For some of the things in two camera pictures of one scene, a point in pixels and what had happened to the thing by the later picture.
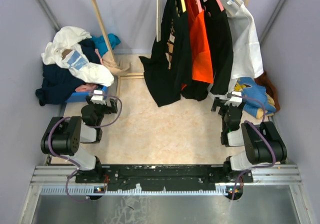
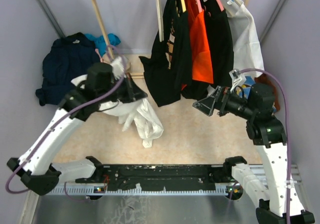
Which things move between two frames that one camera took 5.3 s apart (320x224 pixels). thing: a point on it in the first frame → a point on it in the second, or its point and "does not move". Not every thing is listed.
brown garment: x=263 y=80 does not move
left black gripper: x=113 y=109 → x=138 y=93
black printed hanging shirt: x=168 y=69 does not move
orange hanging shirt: x=201 y=58 does not move
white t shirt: x=64 y=51 → x=137 y=111
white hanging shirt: x=247 y=61 does not move
